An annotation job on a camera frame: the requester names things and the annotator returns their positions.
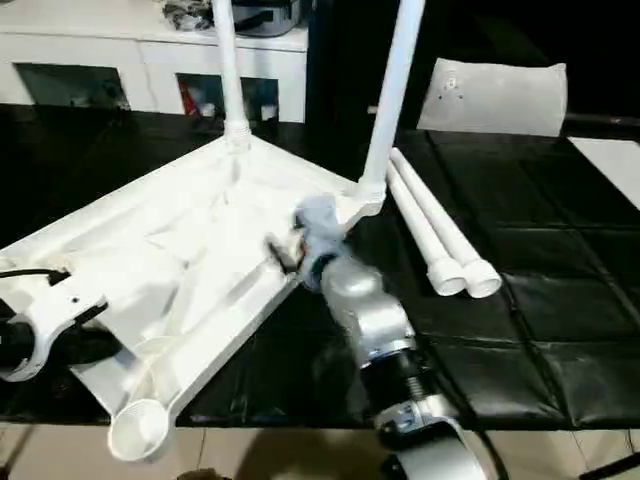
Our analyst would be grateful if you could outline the black metal stand leg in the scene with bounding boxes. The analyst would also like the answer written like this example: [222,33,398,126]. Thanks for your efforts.
[581,455,640,480]

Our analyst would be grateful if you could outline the white bag with round fitting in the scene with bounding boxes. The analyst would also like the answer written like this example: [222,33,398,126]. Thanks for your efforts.
[416,56,569,137]

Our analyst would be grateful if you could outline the white flat board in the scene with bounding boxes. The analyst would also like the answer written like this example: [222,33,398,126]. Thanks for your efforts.
[569,135,640,212]

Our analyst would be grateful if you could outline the white plastic table leg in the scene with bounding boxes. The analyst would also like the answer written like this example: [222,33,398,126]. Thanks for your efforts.
[392,147,503,300]
[212,0,250,147]
[357,0,427,202]
[387,158,469,297]

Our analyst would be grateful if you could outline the black table mat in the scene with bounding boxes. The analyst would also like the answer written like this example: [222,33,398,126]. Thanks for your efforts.
[0,102,640,431]

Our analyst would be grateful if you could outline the black box with gold label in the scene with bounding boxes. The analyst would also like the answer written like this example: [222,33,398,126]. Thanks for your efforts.
[304,0,436,132]

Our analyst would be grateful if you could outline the white plastic table top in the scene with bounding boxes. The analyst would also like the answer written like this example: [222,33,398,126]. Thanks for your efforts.
[0,134,389,464]

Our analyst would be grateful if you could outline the white glass-door cabinet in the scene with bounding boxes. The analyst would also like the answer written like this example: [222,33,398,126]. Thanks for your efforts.
[0,0,309,125]

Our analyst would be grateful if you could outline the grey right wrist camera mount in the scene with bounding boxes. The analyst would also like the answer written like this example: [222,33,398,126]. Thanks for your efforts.
[292,194,347,295]

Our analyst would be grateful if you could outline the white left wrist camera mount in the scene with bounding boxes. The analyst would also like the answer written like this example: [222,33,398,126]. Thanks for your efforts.
[0,269,109,384]

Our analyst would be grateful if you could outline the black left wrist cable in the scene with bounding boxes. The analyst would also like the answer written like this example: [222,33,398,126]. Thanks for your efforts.
[0,268,70,287]

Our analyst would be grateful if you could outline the black tangled items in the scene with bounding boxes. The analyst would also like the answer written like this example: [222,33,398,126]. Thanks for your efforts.
[162,0,217,31]

